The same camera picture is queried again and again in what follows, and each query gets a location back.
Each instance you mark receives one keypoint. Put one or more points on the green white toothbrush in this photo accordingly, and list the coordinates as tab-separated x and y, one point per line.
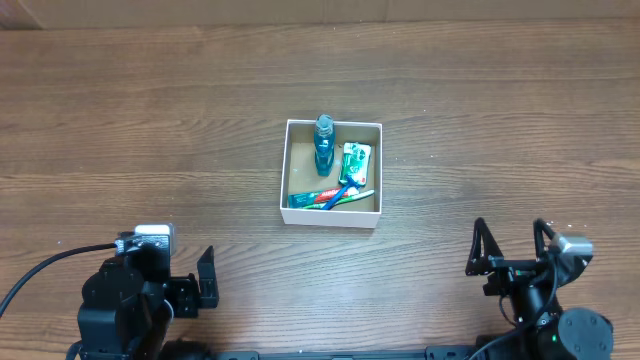
348	199

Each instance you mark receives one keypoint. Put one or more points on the green white soap packet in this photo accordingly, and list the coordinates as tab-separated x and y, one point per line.
355	163

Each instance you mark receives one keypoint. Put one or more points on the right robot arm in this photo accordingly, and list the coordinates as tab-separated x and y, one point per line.
542	329

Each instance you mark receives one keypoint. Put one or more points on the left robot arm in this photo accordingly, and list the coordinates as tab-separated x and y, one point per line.
129	304

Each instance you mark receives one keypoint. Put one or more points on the teal mouthwash bottle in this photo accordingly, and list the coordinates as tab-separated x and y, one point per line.
324	141

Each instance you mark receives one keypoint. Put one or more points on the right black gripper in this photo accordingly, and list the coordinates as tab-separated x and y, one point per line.
513	265

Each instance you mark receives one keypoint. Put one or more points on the red teal toothpaste tube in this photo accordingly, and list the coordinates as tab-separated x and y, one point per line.
317	199

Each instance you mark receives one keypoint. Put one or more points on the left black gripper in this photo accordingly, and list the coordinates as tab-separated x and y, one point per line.
187	293

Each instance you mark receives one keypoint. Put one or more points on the blue disposable razor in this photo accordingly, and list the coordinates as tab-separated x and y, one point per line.
350	183

